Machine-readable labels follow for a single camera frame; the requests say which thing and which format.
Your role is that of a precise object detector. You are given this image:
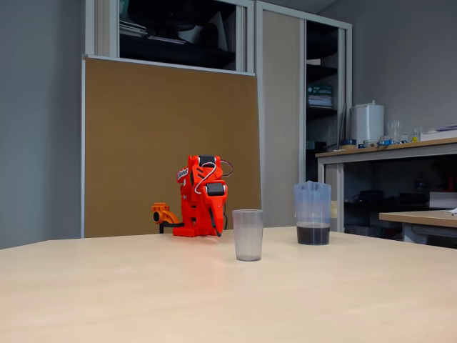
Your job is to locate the clear plastic measuring jug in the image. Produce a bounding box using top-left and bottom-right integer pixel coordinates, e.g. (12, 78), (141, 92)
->
(293, 180), (332, 246)

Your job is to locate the clear plastic cup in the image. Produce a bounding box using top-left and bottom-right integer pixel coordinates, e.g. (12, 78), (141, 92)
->
(231, 209), (264, 262)

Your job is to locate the orange table clamp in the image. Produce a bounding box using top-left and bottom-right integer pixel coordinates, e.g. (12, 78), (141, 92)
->
(151, 202), (185, 234)

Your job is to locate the brown cork pinboard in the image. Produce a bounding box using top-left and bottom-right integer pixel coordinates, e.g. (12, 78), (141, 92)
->
(81, 54), (262, 239)

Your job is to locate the grey cabinet with roller shutter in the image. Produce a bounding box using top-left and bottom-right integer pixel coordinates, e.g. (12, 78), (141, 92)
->
(255, 1), (353, 232)

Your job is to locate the white paper stack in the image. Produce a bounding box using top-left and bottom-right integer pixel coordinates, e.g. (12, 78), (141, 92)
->
(119, 19), (149, 39)
(307, 94), (333, 109)

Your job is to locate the white folded sheet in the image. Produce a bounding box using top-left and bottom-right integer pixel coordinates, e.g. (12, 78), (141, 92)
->
(176, 10), (229, 53)

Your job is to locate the white cylindrical appliance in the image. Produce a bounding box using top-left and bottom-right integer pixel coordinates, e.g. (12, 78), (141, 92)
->
(349, 100), (386, 146)

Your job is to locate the wooden top sideboard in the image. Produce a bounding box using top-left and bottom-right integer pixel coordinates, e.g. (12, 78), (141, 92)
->
(315, 137), (457, 247)

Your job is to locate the clear drinking glass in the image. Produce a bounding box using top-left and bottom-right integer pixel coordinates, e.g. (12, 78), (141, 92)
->
(387, 120), (403, 142)

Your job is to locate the wooden top grey desk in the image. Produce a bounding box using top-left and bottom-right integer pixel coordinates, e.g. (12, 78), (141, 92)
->
(378, 209), (457, 247)

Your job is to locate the grey cabinet with dark shelves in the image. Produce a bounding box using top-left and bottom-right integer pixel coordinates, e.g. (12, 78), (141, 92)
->
(84, 0), (256, 76)

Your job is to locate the white storage box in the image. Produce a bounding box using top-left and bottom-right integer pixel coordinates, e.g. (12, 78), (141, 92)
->
(429, 192), (457, 210)

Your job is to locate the white flat box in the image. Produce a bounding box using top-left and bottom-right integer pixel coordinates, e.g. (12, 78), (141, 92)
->
(420, 124), (457, 142)

